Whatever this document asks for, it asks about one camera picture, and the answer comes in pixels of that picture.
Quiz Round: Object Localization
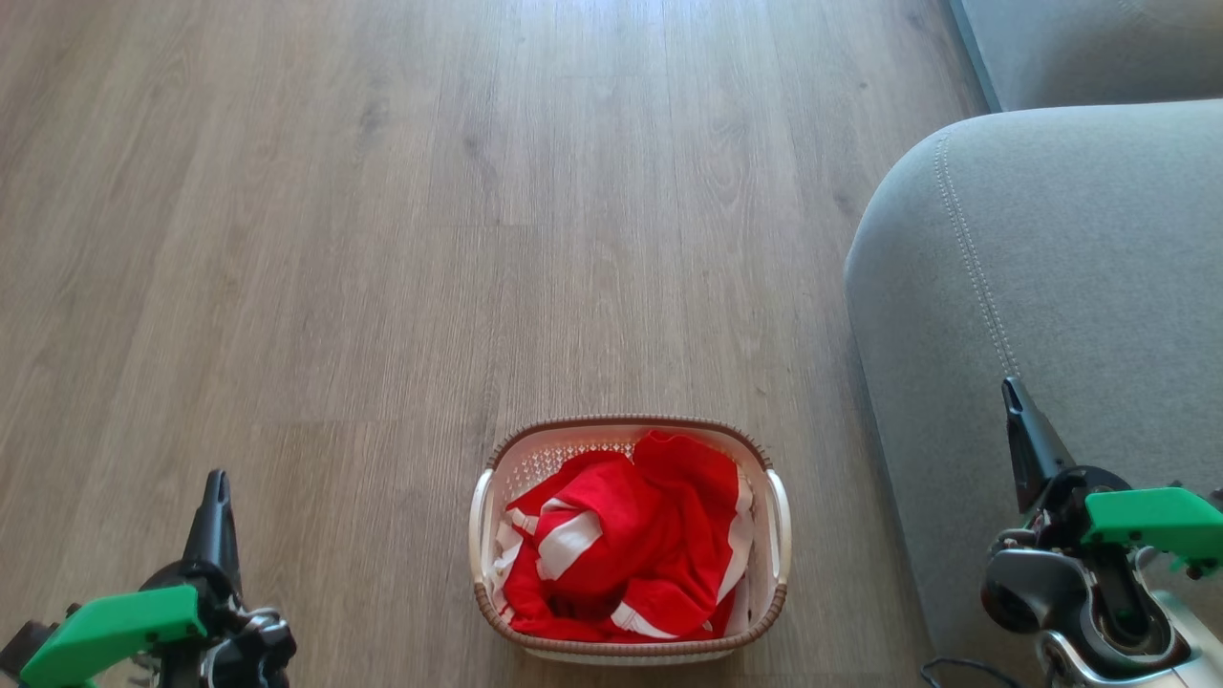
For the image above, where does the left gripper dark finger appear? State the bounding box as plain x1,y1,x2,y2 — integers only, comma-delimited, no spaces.
182,468,243,577

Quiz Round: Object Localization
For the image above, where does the red and white garment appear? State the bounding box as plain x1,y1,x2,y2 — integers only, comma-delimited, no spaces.
489,430,756,643

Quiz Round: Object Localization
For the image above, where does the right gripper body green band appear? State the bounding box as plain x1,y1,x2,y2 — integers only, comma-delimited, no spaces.
1027,465,1223,580

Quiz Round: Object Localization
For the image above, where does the white laundry basket brown rim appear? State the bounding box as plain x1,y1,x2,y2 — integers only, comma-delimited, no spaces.
468,415,793,667

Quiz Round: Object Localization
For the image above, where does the thin black cable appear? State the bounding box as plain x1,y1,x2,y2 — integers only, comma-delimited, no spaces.
920,657,1023,688

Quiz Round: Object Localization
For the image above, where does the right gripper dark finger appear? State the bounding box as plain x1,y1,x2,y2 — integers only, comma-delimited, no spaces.
1001,376,1077,515

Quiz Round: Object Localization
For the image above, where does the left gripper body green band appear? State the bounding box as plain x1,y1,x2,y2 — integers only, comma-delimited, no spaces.
0,562,242,688

